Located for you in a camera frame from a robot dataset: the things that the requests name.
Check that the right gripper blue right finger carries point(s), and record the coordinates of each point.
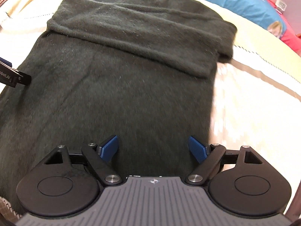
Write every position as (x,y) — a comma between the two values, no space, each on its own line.
(208,158)

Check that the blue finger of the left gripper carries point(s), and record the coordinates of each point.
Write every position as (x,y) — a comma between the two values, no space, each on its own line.
(11,77)

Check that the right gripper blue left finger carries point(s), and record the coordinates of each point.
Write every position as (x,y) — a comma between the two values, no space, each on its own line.
(97,158)

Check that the dark green knit sweater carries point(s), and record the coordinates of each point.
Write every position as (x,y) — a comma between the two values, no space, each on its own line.
(143,70)

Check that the yellow patterned bed quilt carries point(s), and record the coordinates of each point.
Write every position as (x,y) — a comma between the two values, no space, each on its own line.
(246,110)

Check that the red bed cover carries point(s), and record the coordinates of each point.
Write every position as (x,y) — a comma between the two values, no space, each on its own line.
(285,33)

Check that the small clear box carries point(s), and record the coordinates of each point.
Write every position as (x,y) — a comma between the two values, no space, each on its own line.
(280,6)

